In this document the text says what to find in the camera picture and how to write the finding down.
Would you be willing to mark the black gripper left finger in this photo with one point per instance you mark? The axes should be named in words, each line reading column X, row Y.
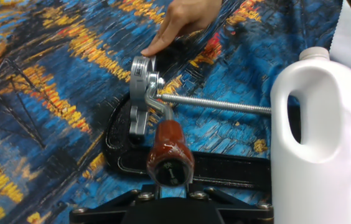
column 107, row 208

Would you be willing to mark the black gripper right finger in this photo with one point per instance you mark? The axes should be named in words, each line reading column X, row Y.
column 241, row 209

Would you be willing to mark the silver ratchet clamp head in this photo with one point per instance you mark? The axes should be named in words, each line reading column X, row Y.
column 138, row 93

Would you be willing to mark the metal lever with red knob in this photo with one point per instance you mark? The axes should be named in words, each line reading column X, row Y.
column 225, row 169

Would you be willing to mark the bare person hand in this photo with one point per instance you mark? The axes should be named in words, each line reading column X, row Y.
column 188, row 15

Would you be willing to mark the blue starry painting cloth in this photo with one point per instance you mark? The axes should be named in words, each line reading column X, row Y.
column 38, row 140

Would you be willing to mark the threaded silver clamp rod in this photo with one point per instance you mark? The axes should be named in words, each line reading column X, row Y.
column 219, row 104

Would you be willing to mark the white plastic jug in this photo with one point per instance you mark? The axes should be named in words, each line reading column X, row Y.
column 334, row 155

